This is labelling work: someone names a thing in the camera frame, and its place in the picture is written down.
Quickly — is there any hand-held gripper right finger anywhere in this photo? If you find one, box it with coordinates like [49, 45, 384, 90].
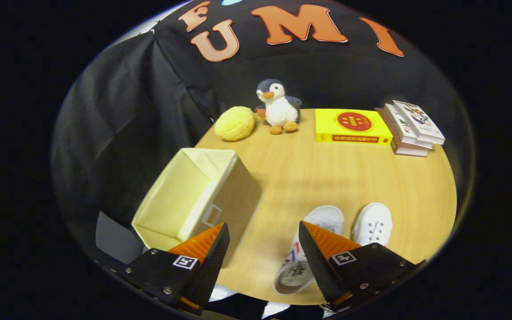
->
[298, 220, 426, 313]

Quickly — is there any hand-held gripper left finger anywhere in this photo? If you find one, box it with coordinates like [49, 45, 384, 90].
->
[122, 222, 231, 316]

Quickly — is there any white canvas shoe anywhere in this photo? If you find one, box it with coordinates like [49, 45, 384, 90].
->
[351, 203, 393, 248]
[274, 205, 345, 295]

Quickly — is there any beige fabric storage box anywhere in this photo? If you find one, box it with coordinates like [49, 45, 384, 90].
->
[131, 148, 263, 269]

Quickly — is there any yellow round bun plush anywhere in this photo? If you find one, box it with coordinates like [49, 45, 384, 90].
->
[214, 106, 256, 142]

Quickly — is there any yellow book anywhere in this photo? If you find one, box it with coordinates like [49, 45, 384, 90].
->
[315, 109, 393, 145]

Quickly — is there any brown cover book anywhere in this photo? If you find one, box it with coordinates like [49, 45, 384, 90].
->
[375, 107, 430, 157]

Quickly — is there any penguin plush toy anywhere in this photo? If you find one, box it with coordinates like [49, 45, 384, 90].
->
[255, 79, 303, 135]

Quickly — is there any white floral book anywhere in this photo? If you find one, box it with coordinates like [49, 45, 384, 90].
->
[393, 100, 445, 145]
[384, 104, 434, 150]

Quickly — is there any black backdrop cloth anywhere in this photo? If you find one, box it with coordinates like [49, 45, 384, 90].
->
[52, 0, 474, 267]

